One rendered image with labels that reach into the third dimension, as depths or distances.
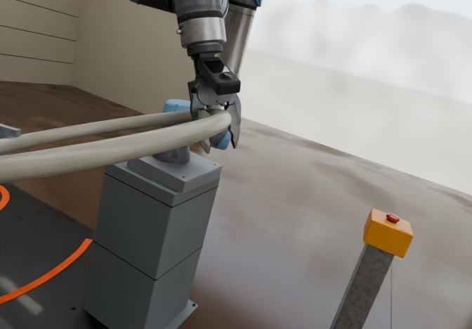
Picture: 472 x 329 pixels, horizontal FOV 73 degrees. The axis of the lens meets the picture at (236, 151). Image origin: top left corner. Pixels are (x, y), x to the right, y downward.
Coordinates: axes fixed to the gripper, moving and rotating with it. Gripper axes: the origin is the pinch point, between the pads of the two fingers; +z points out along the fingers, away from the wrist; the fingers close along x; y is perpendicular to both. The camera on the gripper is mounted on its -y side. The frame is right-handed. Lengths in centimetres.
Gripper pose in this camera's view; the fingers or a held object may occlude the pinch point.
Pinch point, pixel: (221, 145)
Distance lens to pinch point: 65.9
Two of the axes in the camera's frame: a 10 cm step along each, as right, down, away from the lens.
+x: -9.3, 1.9, -3.2
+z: 1.3, 9.7, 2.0
